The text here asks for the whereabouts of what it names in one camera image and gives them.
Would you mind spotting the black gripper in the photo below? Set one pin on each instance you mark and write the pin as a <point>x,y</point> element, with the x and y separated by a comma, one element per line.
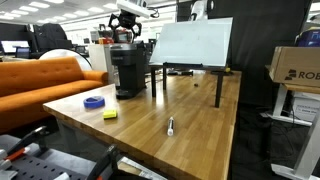
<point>126,20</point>

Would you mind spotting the black coffee machine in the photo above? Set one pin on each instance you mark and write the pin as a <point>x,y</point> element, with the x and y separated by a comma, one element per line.
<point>128,61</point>

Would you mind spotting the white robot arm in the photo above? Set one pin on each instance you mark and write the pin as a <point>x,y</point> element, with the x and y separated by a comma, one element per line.
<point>129,11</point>

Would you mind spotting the white cabinet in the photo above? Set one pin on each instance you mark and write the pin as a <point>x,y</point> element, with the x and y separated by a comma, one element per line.
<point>100,58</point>

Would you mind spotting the white round table top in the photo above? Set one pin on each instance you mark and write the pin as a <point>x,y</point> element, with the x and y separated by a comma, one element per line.
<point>83,62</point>

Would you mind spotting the tilted whiteboard panel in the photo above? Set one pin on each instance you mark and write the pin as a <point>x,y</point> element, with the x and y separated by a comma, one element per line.
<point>202,42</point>

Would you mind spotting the blue masking tape roll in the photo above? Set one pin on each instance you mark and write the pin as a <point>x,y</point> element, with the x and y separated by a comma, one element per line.
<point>94,102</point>

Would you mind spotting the yellow smiley face block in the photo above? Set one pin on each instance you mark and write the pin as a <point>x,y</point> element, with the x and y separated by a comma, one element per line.
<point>109,114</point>

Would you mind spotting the orange sofa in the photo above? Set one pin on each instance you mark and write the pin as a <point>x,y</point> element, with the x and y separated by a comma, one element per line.
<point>26,85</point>

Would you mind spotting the white dry erase marker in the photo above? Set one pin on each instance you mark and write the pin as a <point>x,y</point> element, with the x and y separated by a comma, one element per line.
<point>170,128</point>

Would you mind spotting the grey perforated board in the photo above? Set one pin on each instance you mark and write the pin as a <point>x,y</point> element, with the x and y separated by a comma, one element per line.
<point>49,165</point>

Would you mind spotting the cardboard box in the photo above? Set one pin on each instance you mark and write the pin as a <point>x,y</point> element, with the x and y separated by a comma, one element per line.
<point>296,65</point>

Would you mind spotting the white side table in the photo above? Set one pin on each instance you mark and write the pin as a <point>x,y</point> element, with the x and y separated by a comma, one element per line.
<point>296,102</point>

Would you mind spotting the black clamp with orange handle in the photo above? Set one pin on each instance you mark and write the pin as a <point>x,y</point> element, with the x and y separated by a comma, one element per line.
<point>15,158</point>

